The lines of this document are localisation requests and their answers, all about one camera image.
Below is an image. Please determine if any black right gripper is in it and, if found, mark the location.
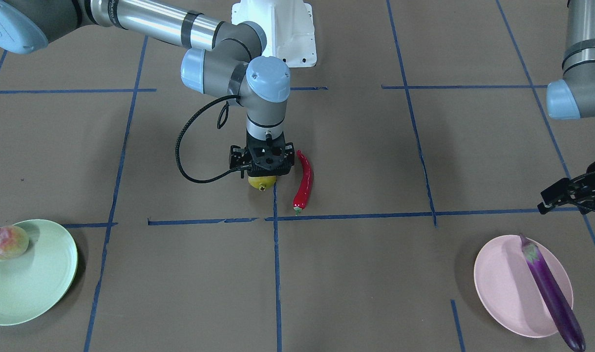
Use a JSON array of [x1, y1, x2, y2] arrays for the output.
[[229, 133, 296, 177]]

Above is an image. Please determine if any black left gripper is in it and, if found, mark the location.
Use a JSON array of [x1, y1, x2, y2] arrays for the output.
[[538, 161, 595, 215]]

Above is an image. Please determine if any red yellow pomegranate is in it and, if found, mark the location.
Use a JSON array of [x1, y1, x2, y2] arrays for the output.
[[248, 176, 277, 191]]

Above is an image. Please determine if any red chili pepper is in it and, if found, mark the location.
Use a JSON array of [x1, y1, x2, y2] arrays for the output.
[[293, 150, 315, 216]]

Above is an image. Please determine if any purple eggplant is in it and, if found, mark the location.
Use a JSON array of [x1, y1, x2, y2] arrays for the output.
[[518, 234, 586, 352]]

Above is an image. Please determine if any yellow pink peach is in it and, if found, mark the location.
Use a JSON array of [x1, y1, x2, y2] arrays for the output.
[[0, 225, 29, 261]]

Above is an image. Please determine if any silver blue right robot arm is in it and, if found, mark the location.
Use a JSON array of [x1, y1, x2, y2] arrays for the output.
[[0, 0, 296, 183]]

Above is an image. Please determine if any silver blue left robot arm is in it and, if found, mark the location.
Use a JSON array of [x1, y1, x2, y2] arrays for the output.
[[538, 0, 595, 215]]

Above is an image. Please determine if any pink plate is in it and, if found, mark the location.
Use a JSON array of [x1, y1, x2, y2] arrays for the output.
[[473, 234, 558, 338]]

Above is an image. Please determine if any green plate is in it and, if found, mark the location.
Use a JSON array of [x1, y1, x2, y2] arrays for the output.
[[0, 219, 78, 326]]

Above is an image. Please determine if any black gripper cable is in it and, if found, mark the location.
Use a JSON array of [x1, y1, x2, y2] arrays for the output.
[[175, 94, 247, 184]]

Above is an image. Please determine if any white camera pole base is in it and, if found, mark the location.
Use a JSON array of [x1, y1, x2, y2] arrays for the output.
[[231, 0, 318, 67]]

